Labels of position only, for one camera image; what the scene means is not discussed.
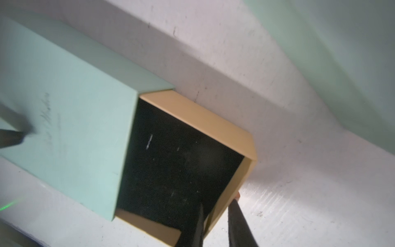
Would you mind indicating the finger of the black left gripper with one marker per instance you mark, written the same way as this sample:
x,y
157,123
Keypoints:
x,y
10,138

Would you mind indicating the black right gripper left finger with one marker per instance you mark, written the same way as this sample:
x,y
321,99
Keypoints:
x,y
192,235

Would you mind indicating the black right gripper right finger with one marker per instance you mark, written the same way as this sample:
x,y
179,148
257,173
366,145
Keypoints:
x,y
239,233

